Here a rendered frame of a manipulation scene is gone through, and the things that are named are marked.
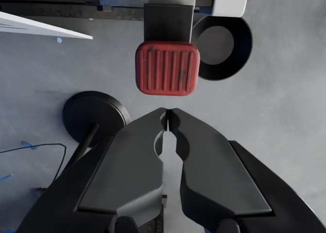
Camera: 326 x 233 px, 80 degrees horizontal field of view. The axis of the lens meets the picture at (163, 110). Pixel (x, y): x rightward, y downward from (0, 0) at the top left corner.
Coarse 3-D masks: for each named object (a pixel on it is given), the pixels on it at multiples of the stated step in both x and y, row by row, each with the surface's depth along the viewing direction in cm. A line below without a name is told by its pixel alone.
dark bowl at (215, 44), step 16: (208, 16) 82; (224, 16) 83; (192, 32) 85; (208, 32) 90; (224, 32) 90; (240, 32) 87; (208, 48) 94; (224, 48) 94; (240, 48) 91; (208, 64) 97; (224, 64) 96; (240, 64) 92
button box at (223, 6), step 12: (0, 0) 67; (12, 0) 66; (24, 0) 65; (216, 0) 30; (228, 0) 30; (240, 0) 30; (204, 12) 36; (216, 12) 31; (228, 12) 31; (240, 12) 31
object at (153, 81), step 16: (144, 48) 20; (160, 48) 20; (176, 48) 20; (192, 48) 20; (144, 64) 21; (160, 64) 21; (176, 64) 21; (192, 64) 21; (144, 80) 22; (160, 80) 22; (176, 80) 22; (192, 80) 22
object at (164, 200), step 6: (36, 192) 137; (42, 192) 137; (162, 198) 139; (162, 204) 141; (162, 210) 137; (162, 216) 133; (150, 222) 129; (156, 222) 130; (162, 222) 129; (144, 228) 126; (150, 228) 126; (156, 228) 126; (162, 228) 126
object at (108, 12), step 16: (32, 0) 82; (48, 0) 78; (64, 0) 78; (80, 0) 30; (96, 0) 30; (112, 0) 28; (128, 0) 28; (144, 0) 28; (160, 0) 28; (176, 0) 28; (192, 0) 28; (208, 0) 30; (64, 16) 85; (80, 16) 85; (96, 16) 85; (112, 16) 85; (128, 16) 85
